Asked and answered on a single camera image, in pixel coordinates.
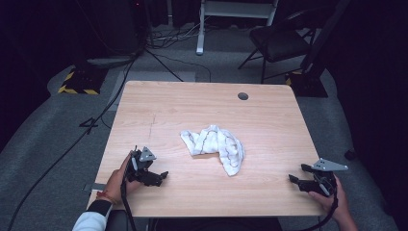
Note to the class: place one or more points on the white metal desk frame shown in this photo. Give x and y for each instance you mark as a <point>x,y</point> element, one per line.
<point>224,9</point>

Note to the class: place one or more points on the person's left hand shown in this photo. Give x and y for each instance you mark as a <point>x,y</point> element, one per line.
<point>115,184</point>

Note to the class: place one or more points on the person's right hand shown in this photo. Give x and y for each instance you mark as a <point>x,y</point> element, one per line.
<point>340,205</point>

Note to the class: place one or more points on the black stand base striped tape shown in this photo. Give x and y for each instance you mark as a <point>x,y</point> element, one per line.
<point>308,85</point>
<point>83,80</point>

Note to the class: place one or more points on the grey table grommet hole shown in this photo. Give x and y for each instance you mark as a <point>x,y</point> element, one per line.
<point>243,96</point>

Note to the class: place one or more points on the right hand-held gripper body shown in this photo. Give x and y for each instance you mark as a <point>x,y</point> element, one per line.
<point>324,183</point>

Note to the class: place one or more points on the person's dark lap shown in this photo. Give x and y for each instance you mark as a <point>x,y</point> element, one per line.
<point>208,224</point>

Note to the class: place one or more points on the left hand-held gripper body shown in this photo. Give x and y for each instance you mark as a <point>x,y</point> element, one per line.
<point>141,166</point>

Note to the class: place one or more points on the white cloth with coloured stitching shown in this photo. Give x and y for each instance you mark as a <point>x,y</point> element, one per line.
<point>221,144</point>

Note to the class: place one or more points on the black stand pole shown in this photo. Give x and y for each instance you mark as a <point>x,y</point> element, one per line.
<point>324,35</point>

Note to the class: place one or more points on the black folding chair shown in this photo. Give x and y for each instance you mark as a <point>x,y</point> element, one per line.
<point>279,41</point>

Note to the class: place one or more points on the small black floor object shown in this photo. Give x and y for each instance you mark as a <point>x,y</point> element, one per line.
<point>350,154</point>

